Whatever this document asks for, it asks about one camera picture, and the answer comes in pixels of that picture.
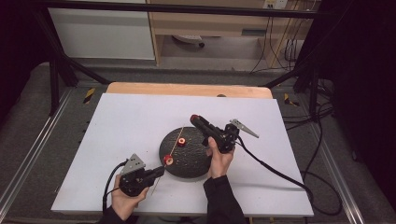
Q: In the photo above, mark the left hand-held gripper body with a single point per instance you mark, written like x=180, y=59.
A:
x=134, y=179

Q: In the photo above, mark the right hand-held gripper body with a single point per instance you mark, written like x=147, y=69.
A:
x=229, y=138

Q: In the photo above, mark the wooden table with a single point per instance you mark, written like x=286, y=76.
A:
x=186, y=89

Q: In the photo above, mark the person's right hand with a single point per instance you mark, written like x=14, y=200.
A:
x=219, y=161

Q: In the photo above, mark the black round textured plate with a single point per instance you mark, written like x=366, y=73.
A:
x=191, y=158

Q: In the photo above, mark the white cabinet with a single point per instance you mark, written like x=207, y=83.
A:
x=99, y=34

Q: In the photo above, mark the thin wooden skewer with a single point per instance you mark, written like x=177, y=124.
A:
x=178, y=140

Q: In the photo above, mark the white object under desk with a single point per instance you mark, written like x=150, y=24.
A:
x=190, y=39

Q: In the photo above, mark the yellow black floor tape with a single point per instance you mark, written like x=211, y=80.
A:
x=290, y=100
x=89, y=95

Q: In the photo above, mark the aluminium floor rail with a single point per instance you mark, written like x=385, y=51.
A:
x=339, y=174
x=34, y=146

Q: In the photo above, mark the white wall socket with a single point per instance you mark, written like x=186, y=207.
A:
x=275, y=3

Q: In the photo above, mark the black metal frame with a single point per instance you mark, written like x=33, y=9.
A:
x=174, y=7

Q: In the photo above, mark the light wooden desk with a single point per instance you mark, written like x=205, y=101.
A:
x=211, y=23

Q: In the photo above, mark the person's left hand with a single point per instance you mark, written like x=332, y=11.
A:
x=126, y=203

